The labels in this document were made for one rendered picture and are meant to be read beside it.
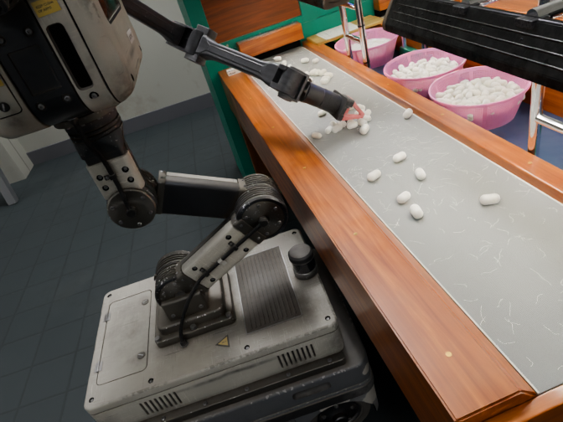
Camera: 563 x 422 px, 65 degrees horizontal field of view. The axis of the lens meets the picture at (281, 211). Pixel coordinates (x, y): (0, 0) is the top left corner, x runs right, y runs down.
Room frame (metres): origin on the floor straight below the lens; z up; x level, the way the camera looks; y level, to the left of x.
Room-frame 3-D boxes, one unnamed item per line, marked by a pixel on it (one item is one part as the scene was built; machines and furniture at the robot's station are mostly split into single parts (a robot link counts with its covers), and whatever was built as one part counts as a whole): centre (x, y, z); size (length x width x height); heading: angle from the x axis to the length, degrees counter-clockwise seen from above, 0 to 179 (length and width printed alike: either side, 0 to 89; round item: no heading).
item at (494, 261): (1.20, -0.29, 0.73); 1.81 x 0.30 x 0.02; 7
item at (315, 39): (2.06, -0.53, 0.77); 0.33 x 0.15 x 0.01; 97
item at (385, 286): (1.18, -0.08, 0.67); 1.81 x 0.12 x 0.19; 7
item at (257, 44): (2.07, -0.19, 0.83); 0.30 x 0.06 x 0.07; 97
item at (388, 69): (1.41, -0.61, 0.72); 0.27 x 0.27 x 0.10
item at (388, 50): (1.84, -0.56, 0.72); 0.27 x 0.27 x 0.10
